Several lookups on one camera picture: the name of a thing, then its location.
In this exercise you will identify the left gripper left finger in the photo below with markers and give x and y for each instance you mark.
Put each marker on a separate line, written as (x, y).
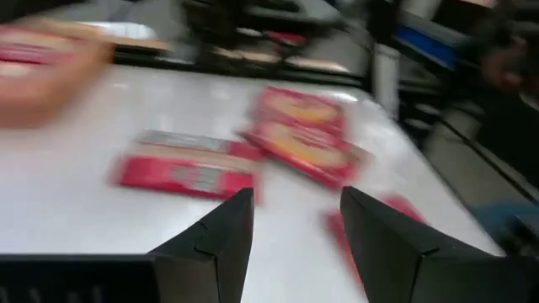
(219, 252)

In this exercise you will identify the black and blue device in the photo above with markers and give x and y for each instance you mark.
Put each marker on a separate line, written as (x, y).
(425, 44)

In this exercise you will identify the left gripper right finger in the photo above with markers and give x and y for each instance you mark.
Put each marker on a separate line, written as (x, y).
(387, 261)

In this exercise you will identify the orange plastic basket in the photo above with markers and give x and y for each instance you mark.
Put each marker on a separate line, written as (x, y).
(50, 92)

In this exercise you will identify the white upright post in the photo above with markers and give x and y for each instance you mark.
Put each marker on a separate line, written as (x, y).
(385, 80)

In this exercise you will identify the red popcorn bag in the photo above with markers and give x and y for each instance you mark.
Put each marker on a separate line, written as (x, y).
(307, 153)
(303, 110)
(185, 168)
(334, 229)
(25, 54)

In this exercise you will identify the person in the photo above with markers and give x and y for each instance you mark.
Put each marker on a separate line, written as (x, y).
(505, 71)

